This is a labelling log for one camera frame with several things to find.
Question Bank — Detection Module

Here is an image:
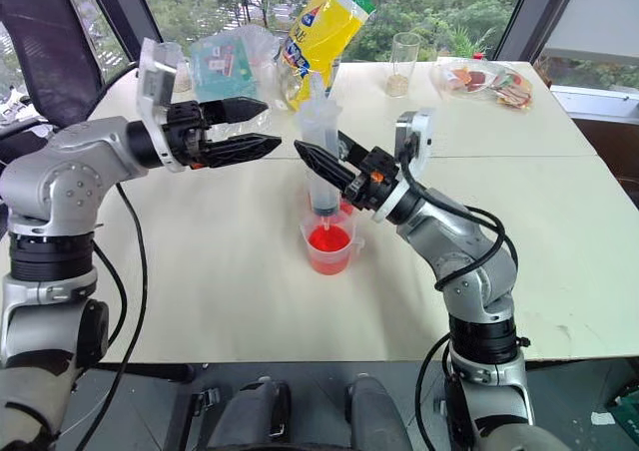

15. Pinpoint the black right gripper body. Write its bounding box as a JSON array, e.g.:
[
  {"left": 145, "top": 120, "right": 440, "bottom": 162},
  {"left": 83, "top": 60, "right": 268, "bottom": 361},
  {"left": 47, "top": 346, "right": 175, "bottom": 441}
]
[{"left": 342, "top": 146, "right": 401, "bottom": 214}]

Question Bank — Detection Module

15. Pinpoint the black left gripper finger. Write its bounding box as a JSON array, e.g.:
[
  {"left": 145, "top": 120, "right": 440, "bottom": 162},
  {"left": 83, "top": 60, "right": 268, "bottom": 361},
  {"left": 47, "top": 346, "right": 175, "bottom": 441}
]
[
  {"left": 198, "top": 96, "right": 269, "bottom": 127},
  {"left": 201, "top": 133, "right": 284, "bottom": 170}
]

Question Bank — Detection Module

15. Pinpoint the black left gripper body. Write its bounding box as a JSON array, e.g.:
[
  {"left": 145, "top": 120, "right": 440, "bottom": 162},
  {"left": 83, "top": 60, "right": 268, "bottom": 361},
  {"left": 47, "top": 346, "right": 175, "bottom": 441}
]
[{"left": 166, "top": 100, "right": 212, "bottom": 171}]

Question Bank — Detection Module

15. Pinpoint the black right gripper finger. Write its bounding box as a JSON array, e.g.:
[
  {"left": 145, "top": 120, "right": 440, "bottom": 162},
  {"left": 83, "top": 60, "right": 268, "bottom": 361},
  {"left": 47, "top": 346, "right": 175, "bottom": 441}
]
[
  {"left": 336, "top": 130, "right": 374, "bottom": 167},
  {"left": 293, "top": 139, "right": 360, "bottom": 192}
]

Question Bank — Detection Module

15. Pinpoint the large clear plastic syringe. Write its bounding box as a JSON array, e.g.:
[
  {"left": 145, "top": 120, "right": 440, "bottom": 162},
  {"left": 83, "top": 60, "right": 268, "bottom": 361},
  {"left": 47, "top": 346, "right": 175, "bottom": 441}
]
[{"left": 296, "top": 70, "right": 344, "bottom": 233}]

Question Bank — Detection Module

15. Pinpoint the plastic cup with red liquid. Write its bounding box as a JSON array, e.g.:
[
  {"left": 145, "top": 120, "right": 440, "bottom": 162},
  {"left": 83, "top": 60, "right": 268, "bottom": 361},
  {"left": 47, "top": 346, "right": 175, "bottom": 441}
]
[{"left": 299, "top": 217, "right": 366, "bottom": 275}]

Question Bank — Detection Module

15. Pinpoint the plastic bag with green box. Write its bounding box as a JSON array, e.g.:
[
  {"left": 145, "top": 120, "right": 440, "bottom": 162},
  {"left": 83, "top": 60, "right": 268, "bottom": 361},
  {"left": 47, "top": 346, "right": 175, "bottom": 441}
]
[{"left": 188, "top": 23, "right": 282, "bottom": 107}]

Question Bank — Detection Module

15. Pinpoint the small clear jar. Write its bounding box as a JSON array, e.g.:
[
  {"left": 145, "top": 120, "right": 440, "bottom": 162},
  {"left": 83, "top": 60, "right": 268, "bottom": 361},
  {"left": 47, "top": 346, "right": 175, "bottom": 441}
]
[{"left": 171, "top": 57, "right": 195, "bottom": 94}]

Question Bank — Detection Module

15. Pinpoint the tall clear glass with grains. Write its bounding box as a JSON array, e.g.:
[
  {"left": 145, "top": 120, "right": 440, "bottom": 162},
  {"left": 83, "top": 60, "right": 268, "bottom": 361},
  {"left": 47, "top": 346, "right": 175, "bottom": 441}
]
[{"left": 384, "top": 32, "right": 422, "bottom": 99}]

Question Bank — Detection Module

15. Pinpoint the yellow snack bag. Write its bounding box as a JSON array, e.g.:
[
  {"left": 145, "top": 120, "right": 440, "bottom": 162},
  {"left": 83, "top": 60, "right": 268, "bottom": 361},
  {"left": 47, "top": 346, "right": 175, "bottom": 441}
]
[{"left": 276, "top": 0, "right": 376, "bottom": 117}]

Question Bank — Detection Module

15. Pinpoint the clear bag of colourful items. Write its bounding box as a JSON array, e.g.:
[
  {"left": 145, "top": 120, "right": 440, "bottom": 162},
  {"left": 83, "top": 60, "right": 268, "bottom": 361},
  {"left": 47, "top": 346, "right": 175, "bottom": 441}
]
[{"left": 431, "top": 55, "right": 536, "bottom": 117}]

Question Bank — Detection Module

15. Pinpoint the black mesh office chair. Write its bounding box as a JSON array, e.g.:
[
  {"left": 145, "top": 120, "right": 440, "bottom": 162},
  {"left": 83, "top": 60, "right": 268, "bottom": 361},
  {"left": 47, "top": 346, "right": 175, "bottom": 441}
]
[{"left": 0, "top": 0, "right": 154, "bottom": 166}]

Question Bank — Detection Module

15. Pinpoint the dark rounded robot leg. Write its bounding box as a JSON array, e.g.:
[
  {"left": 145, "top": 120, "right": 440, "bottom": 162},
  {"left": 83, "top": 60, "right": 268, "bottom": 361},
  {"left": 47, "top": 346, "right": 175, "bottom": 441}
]
[
  {"left": 205, "top": 375, "right": 294, "bottom": 451},
  {"left": 344, "top": 372, "right": 414, "bottom": 451}
]

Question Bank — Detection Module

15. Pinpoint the green crate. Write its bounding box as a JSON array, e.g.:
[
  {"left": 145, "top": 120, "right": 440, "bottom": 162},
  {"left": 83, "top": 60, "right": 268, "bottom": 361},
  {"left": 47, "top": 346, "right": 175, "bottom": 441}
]
[{"left": 605, "top": 384, "right": 639, "bottom": 428}]

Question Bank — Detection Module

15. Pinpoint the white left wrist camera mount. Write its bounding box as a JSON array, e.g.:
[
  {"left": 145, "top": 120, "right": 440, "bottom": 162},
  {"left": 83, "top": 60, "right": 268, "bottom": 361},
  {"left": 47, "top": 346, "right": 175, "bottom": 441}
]
[{"left": 136, "top": 39, "right": 180, "bottom": 174}]

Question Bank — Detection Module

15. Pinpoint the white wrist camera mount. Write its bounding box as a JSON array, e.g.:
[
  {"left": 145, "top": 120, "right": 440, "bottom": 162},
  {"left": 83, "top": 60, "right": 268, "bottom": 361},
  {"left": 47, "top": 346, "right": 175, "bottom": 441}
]
[
  {"left": 371, "top": 107, "right": 438, "bottom": 224},
  {"left": 136, "top": 39, "right": 180, "bottom": 174}
]

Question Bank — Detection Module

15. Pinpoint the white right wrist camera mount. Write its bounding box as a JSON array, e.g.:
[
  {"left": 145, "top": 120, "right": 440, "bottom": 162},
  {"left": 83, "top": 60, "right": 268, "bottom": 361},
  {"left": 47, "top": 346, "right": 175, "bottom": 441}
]
[{"left": 371, "top": 107, "right": 438, "bottom": 224}]

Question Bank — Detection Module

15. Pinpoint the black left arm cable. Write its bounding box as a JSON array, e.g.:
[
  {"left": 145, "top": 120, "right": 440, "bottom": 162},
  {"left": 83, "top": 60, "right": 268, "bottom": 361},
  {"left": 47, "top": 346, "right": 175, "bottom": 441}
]
[{"left": 47, "top": 181, "right": 150, "bottom": 451}]

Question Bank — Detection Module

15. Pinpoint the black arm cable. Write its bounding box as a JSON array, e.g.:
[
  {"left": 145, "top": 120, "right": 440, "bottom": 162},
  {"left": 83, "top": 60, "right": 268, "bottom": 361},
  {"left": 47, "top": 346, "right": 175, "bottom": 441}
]
[
  {"left": 47, "top": 181, "right": 150, "bottom": 451},
  {"left": 397, "top": 141, "right": 520, "bottom": 293}
]

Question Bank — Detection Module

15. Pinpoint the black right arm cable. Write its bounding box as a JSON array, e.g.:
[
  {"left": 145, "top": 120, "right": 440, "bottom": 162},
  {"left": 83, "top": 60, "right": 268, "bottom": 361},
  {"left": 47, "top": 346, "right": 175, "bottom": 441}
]
[{"left": 397, "top": 141, "right": 520, "bottom": 293}]

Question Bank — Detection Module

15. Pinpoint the black right lower cable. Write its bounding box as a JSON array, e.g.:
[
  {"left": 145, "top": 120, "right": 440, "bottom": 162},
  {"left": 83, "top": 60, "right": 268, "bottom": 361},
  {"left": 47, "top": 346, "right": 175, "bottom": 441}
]
[{"left": 414, "top": 331, "right": 454, "bottom": 451}]

